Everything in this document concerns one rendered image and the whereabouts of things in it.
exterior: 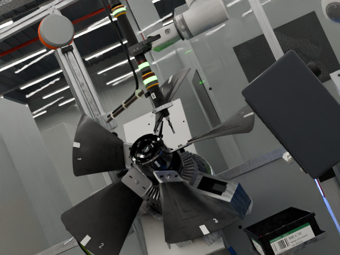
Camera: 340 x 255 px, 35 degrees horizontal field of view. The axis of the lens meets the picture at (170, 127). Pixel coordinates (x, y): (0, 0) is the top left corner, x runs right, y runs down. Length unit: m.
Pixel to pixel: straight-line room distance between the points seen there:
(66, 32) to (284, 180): 1.17
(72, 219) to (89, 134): 0.33
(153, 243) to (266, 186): 0.75
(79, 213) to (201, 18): 0.72
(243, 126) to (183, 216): 0.32
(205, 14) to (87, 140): 0.61
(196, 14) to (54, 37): 0.92
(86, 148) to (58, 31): 0.73
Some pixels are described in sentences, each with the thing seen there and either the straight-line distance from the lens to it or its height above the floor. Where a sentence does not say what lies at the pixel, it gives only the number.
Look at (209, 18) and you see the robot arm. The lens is 1.74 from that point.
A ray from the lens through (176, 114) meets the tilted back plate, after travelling 2.16.
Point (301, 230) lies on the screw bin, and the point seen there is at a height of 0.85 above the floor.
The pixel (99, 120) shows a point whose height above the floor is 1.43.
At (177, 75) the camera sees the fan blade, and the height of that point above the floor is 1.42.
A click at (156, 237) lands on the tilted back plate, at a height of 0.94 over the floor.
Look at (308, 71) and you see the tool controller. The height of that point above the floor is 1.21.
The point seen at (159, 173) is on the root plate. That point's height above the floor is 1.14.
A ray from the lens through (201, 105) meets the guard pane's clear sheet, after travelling 2.48.
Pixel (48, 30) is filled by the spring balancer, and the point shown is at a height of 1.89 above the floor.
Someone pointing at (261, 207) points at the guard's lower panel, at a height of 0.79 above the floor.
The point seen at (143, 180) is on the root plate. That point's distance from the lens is 1.78.
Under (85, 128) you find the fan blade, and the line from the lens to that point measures 1.96.
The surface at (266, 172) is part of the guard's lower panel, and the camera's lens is 2.47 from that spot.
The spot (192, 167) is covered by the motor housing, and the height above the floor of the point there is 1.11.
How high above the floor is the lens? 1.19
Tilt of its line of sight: 2 degrees up
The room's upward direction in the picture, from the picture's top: 24 degrees counter-clockwise
